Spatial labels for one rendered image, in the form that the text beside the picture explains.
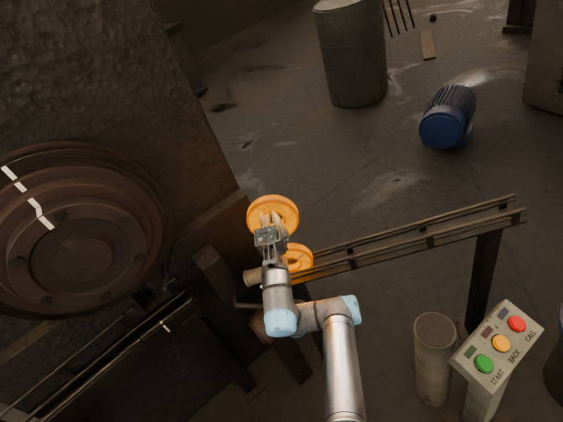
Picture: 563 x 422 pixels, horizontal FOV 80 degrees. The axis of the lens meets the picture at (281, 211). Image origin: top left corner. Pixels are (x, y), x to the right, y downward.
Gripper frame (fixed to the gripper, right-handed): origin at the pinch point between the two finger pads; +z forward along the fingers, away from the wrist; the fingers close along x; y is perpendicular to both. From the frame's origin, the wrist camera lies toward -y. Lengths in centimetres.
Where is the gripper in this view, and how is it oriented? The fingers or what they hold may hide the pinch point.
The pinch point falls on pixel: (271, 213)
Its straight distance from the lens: 99.9
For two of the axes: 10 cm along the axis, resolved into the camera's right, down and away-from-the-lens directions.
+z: -1.1, -8.2, 5.6
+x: -9.6, 2.3, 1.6
